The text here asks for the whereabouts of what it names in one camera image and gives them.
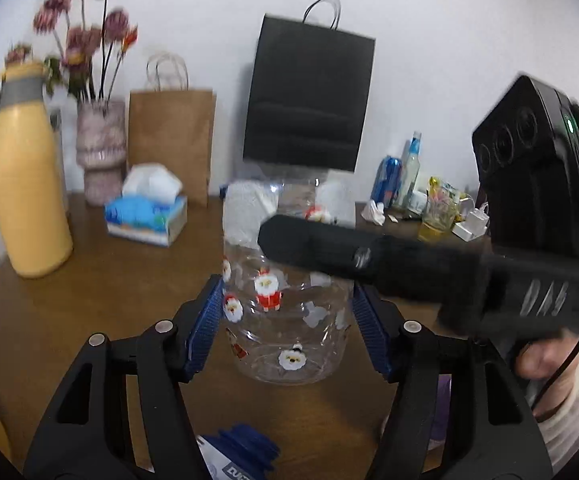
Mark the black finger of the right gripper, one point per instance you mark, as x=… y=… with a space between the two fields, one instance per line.
x=396 y=266

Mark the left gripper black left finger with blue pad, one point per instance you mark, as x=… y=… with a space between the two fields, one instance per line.
x=85 y=431

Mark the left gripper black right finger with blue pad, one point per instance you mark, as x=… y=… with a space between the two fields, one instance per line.
x=491 y=432

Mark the clear plastic santa cup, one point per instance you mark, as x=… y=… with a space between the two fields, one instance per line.
x=286 y=326

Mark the person's right hand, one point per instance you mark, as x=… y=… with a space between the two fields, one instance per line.
x=542 y=358

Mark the purple supplement bottle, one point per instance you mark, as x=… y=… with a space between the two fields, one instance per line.
x=441 y=417

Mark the glass of yellow liquid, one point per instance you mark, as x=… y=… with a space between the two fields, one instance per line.
x=438 y=218

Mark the blue drink can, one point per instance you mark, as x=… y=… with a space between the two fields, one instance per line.
x=387 y=179

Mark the white power strip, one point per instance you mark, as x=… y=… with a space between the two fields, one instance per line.
x=475 y=224

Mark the clear glass bottle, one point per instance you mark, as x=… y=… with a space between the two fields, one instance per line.
x=410 y=171

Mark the blue capped supplement bottle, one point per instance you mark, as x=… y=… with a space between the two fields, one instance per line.
x=240 y=453

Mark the black paper bag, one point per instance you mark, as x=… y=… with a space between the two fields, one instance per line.
x=308 y=94

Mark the blue tissue box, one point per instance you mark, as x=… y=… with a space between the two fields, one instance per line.
x=151 y=208

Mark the yellow thermos jug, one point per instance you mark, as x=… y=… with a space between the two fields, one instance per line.
x=33 y=220

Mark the brown paper bag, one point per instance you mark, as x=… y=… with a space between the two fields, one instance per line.
x=171 y=124

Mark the pink speckled vase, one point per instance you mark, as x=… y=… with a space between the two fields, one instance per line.
x=101 y=148

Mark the dried pink flowers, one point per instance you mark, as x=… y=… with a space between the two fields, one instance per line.
x=92 y=41

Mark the black camera box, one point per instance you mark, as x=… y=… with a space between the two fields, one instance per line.
x=527 y=154

